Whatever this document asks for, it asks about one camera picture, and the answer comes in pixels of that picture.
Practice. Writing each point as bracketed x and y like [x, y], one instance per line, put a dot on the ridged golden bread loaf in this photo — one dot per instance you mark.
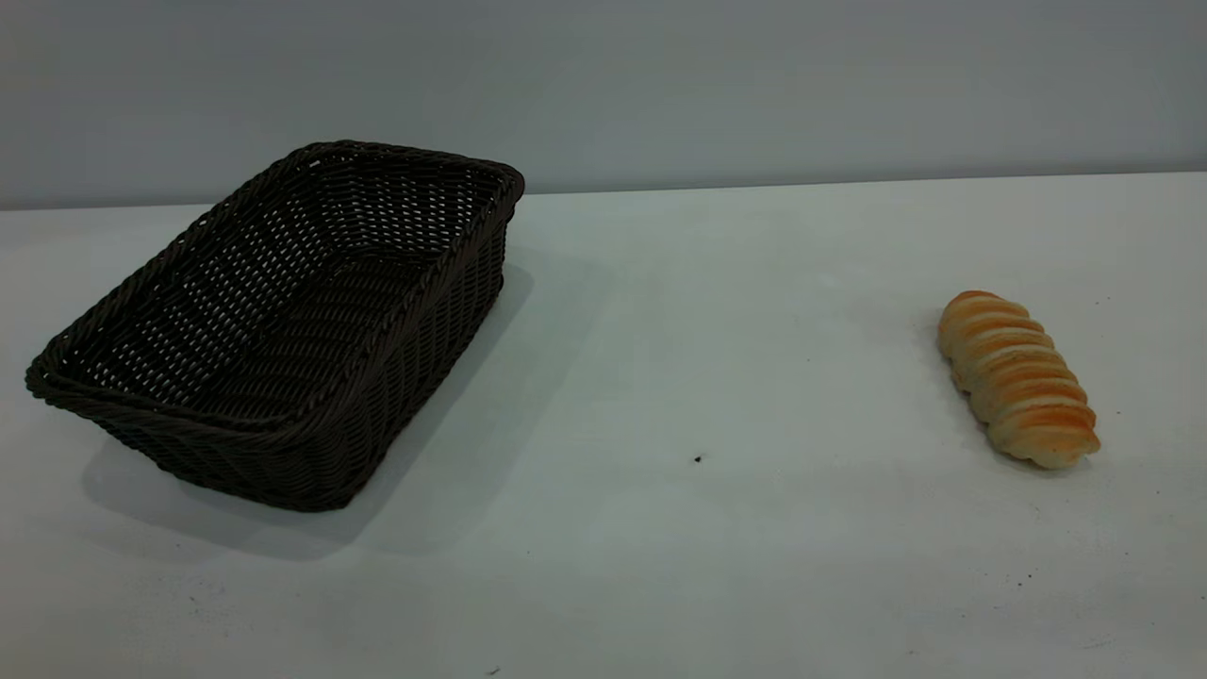
[1016, 377]

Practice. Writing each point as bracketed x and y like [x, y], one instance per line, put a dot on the dark brown woven basket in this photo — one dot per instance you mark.
[283, 339]

